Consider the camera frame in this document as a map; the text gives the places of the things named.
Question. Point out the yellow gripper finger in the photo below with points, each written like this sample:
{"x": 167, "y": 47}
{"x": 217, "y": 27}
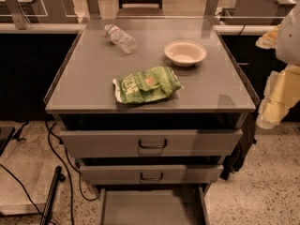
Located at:
{"x": 269, "y": 40}
{"x": 281, "y": 93}

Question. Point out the green jalapeno chip bag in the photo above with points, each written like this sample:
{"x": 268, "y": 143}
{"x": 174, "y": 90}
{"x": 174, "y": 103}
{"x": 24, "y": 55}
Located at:
{"x": 154, "y": 84}

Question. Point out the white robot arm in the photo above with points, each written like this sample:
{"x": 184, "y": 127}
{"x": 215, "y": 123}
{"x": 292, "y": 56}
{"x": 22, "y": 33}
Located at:
{"x": 288, "y": 49}

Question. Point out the grey drawer cabinet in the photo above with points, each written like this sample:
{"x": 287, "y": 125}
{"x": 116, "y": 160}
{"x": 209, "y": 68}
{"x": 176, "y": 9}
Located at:
{"x": 167, "y": 114}

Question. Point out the grey bottom drawer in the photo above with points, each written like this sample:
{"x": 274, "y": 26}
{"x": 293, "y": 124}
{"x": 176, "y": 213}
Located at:
{"x": 162, "y": 205}

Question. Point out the grey drawer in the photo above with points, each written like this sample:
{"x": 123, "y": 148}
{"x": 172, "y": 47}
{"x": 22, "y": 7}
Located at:
{"x": 150, "y": 174}
{"x": 150, "y": 143}
{"x": 162, "y": 205}

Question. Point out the grey top drawer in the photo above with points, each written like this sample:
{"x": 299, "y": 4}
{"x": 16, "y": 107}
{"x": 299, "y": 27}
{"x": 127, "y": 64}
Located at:
{"x": 150, "y": 143}

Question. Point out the grey middle drawer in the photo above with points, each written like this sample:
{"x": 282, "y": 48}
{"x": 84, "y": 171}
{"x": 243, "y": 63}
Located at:
{"x": 150, "y": 174}

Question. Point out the white paper bowl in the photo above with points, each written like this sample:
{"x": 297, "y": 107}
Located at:
{"x": 185, "y": 53}

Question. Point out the clear plastic water bottle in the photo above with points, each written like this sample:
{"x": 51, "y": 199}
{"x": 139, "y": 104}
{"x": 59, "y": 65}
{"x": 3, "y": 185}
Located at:
{"x": 122, "y": 40}

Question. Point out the black office chair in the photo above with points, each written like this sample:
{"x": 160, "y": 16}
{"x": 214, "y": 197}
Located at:
{"x": 139, "y": 8}

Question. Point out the black bar on floor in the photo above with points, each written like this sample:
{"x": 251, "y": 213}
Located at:
{"x": 47, "y": 212}

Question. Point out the grey metal post right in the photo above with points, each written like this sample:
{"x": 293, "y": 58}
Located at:
{"x": 210, "y": 8}

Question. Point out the grey metal post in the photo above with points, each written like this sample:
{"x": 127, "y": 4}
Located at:
{"x": 19, "y": 19}
{"x": 93, "y": 9}
{"x": 210, "y": 8}

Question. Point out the grey metal post middle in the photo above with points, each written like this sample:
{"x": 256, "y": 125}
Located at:
{"x": 93, "y": 9}

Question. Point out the grey metal post left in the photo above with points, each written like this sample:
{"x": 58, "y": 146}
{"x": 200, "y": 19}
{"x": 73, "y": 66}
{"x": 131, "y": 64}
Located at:
{"x": 19, "y": 19}

